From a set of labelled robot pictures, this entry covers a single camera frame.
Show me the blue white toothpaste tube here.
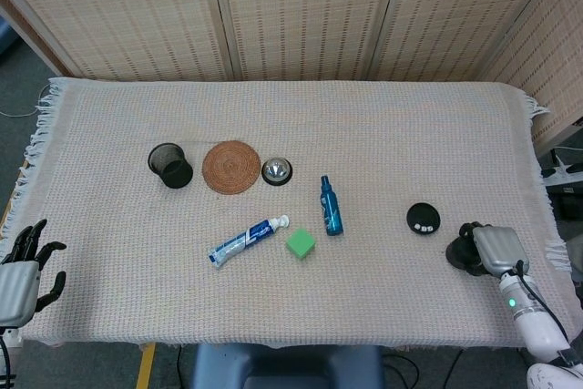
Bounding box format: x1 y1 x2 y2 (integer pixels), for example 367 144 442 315
208 214 291 271

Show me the round woven rattan coaster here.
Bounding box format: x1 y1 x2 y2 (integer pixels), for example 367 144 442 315
201 139 262 196

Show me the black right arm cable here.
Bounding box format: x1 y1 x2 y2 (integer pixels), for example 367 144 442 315
513 259 576 350

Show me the thin white floor cable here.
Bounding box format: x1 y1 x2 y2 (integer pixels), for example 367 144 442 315
0 83 51 119

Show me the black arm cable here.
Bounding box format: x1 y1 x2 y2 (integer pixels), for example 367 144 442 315
513 259 576 350
0 333 17 386

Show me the green cube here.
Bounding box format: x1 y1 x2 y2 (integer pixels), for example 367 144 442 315
284 227 318 264

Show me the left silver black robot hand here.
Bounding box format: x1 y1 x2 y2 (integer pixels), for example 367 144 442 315
0 219 68 327

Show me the silver call bell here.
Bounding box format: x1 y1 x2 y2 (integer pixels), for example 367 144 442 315
261 157 293 188

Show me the blue spray bottle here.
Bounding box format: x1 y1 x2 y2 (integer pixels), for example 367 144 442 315
319 174 345 238

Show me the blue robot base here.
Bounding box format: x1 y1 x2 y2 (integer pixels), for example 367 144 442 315
189 342 386 389

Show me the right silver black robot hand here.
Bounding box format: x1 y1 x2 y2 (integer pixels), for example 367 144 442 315
458 221 530 277

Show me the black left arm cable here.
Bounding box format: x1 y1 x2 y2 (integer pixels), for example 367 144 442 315
0 333 17 386

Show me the black floor cable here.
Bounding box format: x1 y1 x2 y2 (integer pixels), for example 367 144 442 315
381 351 421 389

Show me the bamboo folding screen panel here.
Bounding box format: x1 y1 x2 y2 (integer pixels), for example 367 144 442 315
0 0 229 83
477 0 583 158
368 0 566 83
207 0 404 83

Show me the black mesh pen holder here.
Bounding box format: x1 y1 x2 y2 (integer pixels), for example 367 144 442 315
147 142 194 190

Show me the beige waffle tablecloth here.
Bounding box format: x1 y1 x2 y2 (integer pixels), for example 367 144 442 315
0 77 570 349

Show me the black round base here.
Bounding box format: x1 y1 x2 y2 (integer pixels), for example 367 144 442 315
406 201 442 236

